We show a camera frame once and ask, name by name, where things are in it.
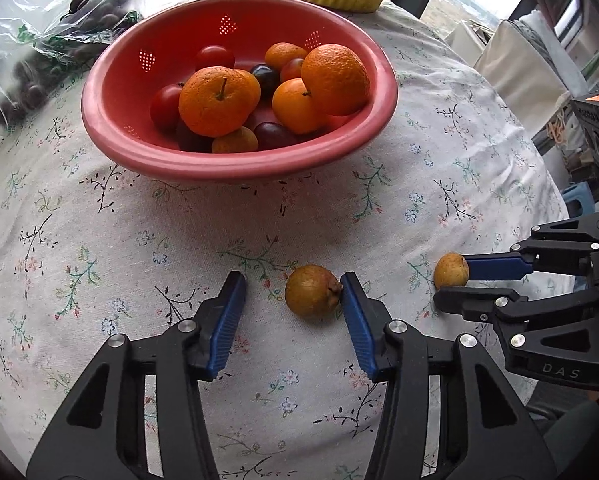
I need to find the brown longan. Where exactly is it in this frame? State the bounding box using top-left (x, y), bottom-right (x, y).
top-left (434, 252), bottom-right (470, 289)
top-left (284, 264), bottom-right (343, 318)

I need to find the bumpy top mandarin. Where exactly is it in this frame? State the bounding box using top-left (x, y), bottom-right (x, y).
top-left (301, 44), bottom-right (370, 117)

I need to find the smooth orange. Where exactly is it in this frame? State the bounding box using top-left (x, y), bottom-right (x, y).
top-left (272, 78), bottom-right (328, 136)

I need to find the lone front orange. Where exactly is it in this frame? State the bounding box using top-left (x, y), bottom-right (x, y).
top-left (211, 127), bottom-right (259, 154)

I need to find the dark cherry tomato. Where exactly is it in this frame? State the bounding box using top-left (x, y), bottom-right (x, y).
top-left (250, 64), bottom-right (281, 100)
top-left (176, 122), bottom-right (212, 154)

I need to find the central red tomato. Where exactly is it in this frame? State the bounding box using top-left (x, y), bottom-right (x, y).
top-left (150, 84), bottom-right (182, 131)

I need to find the mandarin with stem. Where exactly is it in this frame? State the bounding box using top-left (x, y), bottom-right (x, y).
top-left (179, 66), bottom-right (261, 138)

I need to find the small red tomato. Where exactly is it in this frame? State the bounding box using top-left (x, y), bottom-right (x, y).
top-left (195, 46), bottom-right (235, 70)

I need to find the floral white tablecloth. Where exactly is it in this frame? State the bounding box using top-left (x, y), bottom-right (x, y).
top-left (0, 4), bottom-right (567, 479)

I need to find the white cloth on rack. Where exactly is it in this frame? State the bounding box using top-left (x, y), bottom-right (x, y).
top-left (445, 10), bottom-right (588, 136)

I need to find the red plastic colander bowl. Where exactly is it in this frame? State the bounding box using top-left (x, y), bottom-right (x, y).
top-left (81, 0), bottom-right (398, 181)

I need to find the clear plastic bag of chestnuts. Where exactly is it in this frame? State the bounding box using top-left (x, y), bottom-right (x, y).
top-left (0, 0), bottom-right (142, 136)

